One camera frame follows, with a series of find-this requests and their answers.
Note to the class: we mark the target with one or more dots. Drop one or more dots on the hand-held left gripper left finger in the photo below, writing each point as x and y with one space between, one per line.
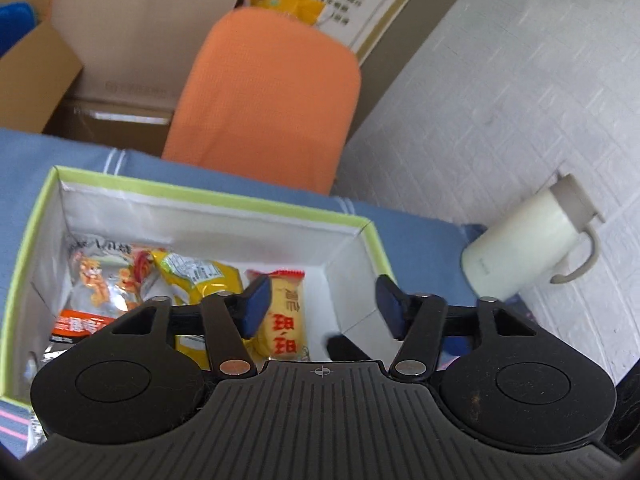
257 305

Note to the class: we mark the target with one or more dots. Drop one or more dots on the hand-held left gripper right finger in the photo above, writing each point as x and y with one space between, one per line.
391 310

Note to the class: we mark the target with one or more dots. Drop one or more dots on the yellow red pastry packet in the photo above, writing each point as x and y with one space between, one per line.
287 325

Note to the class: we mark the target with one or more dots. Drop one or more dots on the green cardboard box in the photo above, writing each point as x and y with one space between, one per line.
200 230

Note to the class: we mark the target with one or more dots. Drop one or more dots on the black object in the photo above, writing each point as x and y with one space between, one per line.
347 347

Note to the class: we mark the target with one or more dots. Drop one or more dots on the yellow snack packet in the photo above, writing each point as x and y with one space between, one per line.
200 272

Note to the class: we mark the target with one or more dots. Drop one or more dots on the blue striped tablecloth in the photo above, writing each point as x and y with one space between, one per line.
425 240

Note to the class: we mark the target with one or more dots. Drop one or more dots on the white thermos jug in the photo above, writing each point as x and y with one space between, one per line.
520 240

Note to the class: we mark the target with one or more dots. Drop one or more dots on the clear cartoon snack packet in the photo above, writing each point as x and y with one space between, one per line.
95 280

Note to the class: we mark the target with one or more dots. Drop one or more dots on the orange mesh chair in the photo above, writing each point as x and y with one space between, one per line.
270 100

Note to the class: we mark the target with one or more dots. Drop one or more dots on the silver snack packet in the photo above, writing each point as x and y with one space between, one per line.
35 435

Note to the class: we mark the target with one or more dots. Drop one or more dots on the yellow snack bag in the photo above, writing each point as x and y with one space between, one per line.
285 0

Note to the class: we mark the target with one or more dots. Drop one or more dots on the brown cardboard box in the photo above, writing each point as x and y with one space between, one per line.
35 80

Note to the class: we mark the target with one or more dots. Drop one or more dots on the blue cloth bundle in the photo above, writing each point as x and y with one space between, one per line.
15 25

